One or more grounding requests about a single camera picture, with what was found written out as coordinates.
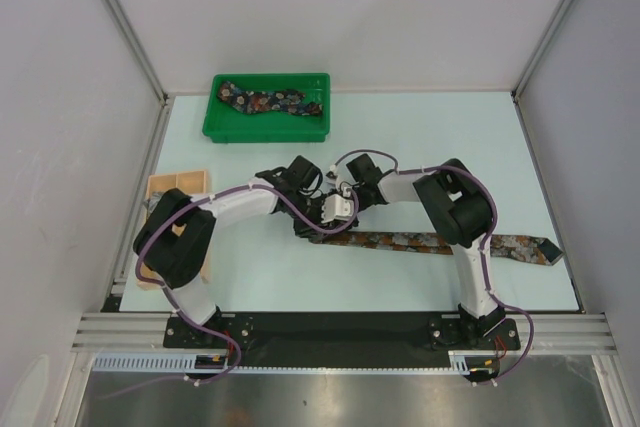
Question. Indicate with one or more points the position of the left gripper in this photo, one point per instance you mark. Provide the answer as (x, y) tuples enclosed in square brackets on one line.
[(307, 231)]

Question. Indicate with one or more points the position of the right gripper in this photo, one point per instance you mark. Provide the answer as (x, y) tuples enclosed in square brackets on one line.
[(355, 221)]

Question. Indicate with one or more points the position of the orange grey patterned tie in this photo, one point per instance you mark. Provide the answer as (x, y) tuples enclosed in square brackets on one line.
[(521, 248)]

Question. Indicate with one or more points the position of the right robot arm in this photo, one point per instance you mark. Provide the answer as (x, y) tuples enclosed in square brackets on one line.
[(464, 214)]

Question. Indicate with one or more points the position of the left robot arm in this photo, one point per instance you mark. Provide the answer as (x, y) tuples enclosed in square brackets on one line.
[(174, 240)]

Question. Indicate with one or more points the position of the dark floral tie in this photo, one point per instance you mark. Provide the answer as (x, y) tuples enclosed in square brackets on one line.
[(253, 102)]

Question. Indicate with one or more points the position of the green plastic bin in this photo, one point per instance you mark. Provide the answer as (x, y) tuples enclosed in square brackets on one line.
[(222, 124)]

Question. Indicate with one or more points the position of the wooden compartment box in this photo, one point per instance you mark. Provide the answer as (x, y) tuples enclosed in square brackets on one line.
[(190, 183)]

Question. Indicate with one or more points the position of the rolled grey tie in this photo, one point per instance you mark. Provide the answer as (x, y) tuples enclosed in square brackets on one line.
[(151, 202)]

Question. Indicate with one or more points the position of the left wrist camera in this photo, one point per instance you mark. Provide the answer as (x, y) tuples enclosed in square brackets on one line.
[(337, 208)]

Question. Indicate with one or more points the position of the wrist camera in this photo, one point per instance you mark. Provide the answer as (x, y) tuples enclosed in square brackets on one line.
[(337, 208), (333, 179)]

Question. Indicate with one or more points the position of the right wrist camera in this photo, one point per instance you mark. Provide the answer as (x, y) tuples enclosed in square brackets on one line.
[(333, 179)]

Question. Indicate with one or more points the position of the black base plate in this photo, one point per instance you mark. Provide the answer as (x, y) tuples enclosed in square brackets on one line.
[(346, 336)]

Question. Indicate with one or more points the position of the white cable duct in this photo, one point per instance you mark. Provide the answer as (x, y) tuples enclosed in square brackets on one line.
[(438, 363)]

